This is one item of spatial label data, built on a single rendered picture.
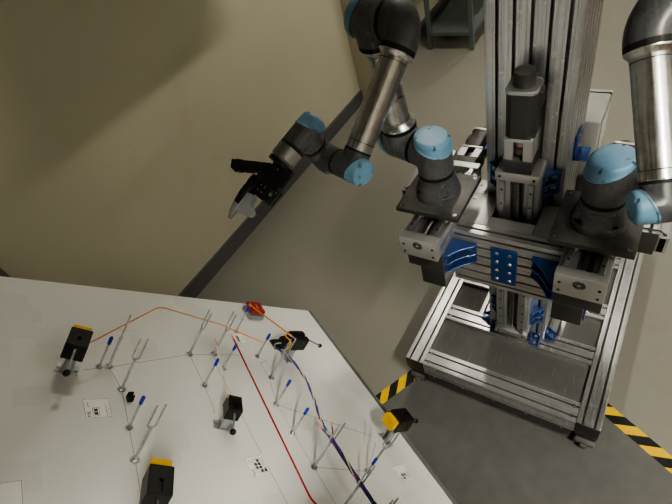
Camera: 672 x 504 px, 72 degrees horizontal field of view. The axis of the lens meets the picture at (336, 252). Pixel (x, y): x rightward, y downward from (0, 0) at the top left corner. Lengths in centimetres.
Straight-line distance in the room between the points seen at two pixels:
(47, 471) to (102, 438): 11
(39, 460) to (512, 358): 189
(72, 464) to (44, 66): 199
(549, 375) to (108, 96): 253
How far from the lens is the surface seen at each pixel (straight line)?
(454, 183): 159
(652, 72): 116
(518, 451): 238
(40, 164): 264
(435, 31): 525
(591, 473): 239
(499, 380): 226
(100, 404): 110
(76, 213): 276
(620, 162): 139
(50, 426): 104
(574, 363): 236
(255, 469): 111
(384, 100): 127
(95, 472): 99
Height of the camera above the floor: 224
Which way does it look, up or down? 45 degrees down
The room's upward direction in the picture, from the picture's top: 20 degrees counter-clockwise
